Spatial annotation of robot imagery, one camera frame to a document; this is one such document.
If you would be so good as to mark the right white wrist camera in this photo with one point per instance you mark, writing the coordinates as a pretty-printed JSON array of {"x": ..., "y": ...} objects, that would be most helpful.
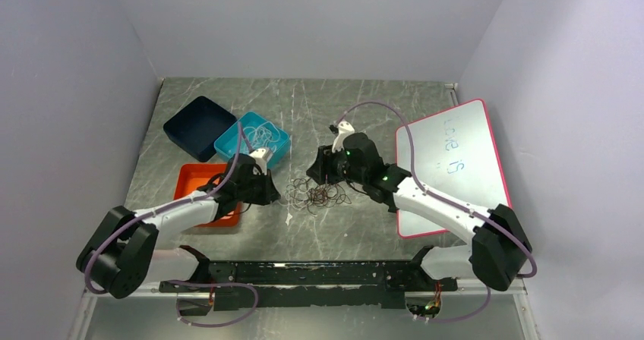
[{"x": 341, "y": 130}]

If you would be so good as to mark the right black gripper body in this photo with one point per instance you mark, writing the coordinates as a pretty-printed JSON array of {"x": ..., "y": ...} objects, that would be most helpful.
[{"x": 338, "y": 167}]

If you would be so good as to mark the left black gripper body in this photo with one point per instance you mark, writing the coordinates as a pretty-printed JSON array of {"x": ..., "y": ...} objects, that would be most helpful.
[{"x": 257, "y": 190}]

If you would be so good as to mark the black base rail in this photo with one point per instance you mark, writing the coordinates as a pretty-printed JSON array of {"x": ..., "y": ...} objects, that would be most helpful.
[{"x": 243, "y": 284}]

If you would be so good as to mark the pink framed whiteboard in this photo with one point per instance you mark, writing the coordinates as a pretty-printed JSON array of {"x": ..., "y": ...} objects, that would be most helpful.
[{"x": 456, "y": 153}]

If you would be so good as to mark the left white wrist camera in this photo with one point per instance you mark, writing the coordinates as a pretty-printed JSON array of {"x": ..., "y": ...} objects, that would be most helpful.
[{"x": 261, "y": 158}]

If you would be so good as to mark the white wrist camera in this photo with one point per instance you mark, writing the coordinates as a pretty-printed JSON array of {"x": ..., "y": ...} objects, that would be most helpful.
[
  {"x": 341, "y": 130},
  {"x": 261, "y": 158}
]

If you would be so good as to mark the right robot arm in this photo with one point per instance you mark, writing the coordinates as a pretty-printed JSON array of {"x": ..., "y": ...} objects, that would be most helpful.
[{"x": 496, "y": 250}]

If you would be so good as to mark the navy blue tray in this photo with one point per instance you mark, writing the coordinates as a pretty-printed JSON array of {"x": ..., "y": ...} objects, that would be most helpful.
[{"x": 196, "y": 127}]

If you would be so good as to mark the teal tray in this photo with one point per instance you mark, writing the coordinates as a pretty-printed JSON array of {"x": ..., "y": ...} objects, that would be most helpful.
[{"x": 259, "y": 132}]

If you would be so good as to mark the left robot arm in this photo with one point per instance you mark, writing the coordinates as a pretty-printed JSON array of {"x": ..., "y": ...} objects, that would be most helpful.
[{"x": 131, "y": 248}]

